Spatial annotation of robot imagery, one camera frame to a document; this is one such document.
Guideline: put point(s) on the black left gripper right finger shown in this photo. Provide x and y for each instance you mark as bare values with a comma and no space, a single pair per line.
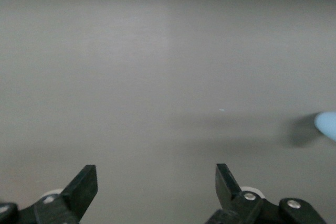
231,200

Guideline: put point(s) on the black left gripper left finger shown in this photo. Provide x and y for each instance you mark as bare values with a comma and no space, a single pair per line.
78,195

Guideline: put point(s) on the light blue plastic cup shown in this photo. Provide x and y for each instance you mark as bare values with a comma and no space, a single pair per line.
328,125

